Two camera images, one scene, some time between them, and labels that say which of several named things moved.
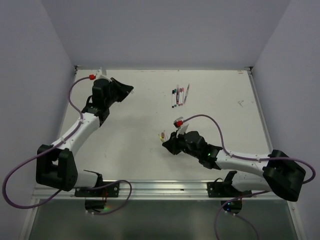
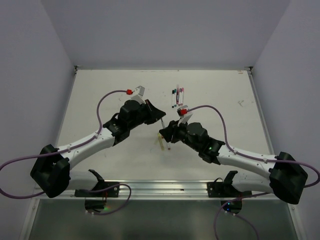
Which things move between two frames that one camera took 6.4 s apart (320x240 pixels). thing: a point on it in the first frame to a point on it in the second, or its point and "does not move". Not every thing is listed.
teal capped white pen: x=175 y=97 does not move
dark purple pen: x=186 y=93 to x=162 y=123
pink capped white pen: x=182 y=98 does not move
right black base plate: x=224 y=189 does not move
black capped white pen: x=173 y=99 does not move
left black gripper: x=124 y=90 to x=154 y=113
